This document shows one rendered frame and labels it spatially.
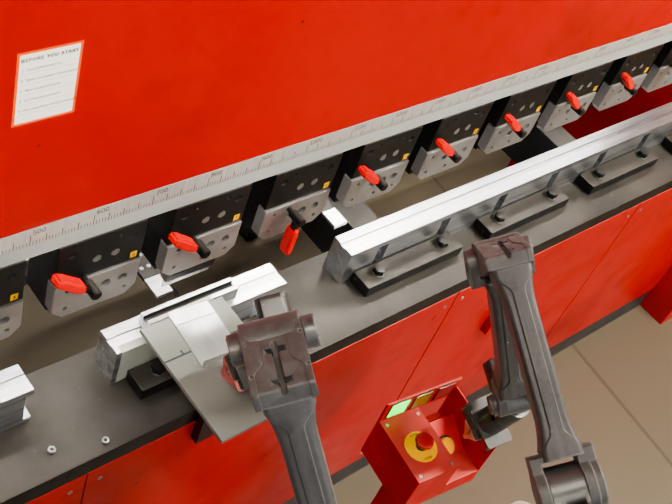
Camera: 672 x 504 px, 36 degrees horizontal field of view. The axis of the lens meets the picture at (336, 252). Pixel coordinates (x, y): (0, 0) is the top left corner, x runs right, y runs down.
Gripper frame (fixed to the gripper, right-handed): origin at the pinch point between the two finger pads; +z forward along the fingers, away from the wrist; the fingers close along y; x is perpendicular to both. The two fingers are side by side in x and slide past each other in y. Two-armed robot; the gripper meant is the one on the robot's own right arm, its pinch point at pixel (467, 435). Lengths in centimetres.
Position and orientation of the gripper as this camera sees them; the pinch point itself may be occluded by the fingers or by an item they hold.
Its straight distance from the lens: 222.4
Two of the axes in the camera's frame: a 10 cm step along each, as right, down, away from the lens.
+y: -4.1, -8.7, 2.9
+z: -3.9, 4.5, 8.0
